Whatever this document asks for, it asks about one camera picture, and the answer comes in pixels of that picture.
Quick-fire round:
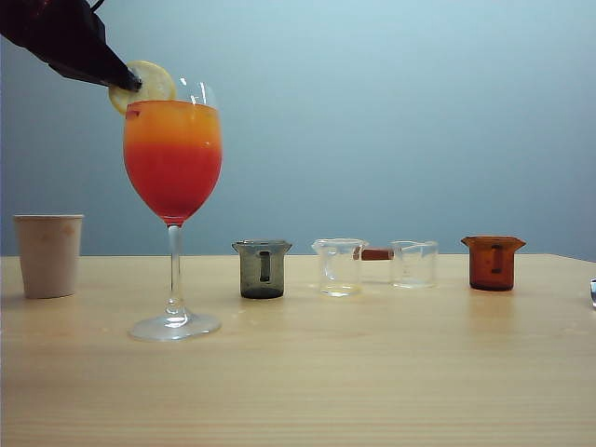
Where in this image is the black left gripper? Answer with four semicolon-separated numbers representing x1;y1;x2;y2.
0;0;143;91

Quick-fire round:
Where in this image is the yellow lemon slice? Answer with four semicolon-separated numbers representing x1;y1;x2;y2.
108;60;178;116

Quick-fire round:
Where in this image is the beige paper cup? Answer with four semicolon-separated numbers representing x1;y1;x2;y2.
12;213;85;301

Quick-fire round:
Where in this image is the smoky grey measuring cup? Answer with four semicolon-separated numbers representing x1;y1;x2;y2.
231;239;293;300

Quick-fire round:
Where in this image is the clear measuring cup yellow residue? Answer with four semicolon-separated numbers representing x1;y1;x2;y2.
310;237;370;298

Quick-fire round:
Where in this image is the clear empty measuring cup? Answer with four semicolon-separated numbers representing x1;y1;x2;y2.
389;239;440;290

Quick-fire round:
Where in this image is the amber brown measuring cup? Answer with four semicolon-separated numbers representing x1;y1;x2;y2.
460;236;527;292

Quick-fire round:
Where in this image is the wine glass with orange-red drink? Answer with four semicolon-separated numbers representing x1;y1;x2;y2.
122;76;224;344

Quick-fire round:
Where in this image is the small reddish brown block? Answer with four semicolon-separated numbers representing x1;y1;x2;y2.
353;246;395;263

